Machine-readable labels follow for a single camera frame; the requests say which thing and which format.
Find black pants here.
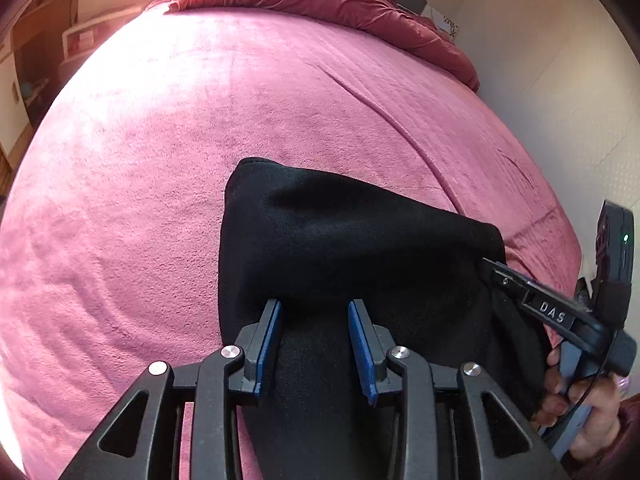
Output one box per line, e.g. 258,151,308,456
217,157,551,480

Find person's right hand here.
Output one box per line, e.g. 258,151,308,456
531,348,630,463

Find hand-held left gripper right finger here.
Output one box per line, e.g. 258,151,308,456
347,298,570,480

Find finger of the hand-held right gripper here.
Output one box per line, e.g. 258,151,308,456
481,257,619,362

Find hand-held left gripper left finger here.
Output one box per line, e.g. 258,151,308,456
57,298,284,480

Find pink fleece blanket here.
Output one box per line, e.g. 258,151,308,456
0,7,585,480

